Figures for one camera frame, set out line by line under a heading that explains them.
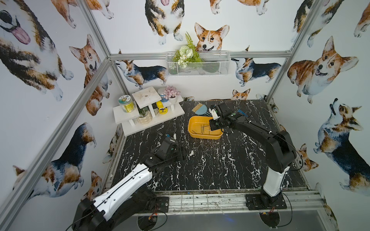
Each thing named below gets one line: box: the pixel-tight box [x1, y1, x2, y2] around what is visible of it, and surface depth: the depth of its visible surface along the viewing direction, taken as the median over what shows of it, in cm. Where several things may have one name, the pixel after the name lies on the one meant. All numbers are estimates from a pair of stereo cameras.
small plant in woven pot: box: [138, 105, 153, 125], surface depth 106 cm
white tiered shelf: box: [112, 86, 185, 137], surface depth 105 cm
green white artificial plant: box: [172, 31, 203, 69], surface depth 82 cm
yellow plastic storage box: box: [187, 115, 224, 141], surface depth 105 cm
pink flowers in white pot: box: [163, 85, 182, 104], surface depth 95 cm
